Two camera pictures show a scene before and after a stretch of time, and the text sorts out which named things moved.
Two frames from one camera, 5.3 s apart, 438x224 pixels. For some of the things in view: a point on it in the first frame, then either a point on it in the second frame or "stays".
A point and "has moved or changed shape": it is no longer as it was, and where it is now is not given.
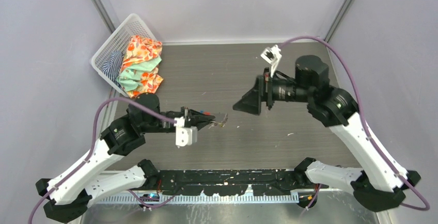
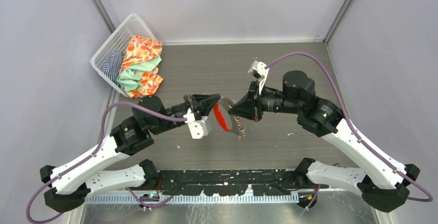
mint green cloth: [130, 77] stays
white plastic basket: [118, 42] stays
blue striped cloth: [112, 68] stays
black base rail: [233, 182] stays
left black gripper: [188, 114] → [201, 103]
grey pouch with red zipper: [221, 123] has moved or changed shape
